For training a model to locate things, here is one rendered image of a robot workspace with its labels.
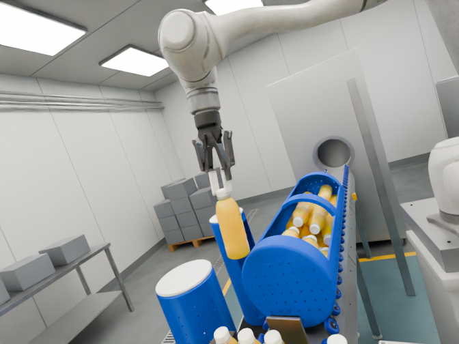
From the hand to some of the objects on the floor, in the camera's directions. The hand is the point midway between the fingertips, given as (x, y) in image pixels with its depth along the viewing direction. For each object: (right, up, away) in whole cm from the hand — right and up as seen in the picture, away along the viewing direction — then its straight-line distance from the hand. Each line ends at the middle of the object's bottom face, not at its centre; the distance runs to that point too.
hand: (220, 182), depth 73 cm
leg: (+103, -108, +97) cm, 178 cm away
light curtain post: (+143, -91, +123) cm, 210 cm away
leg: (+145, -84, +183) cm, 248 cm away
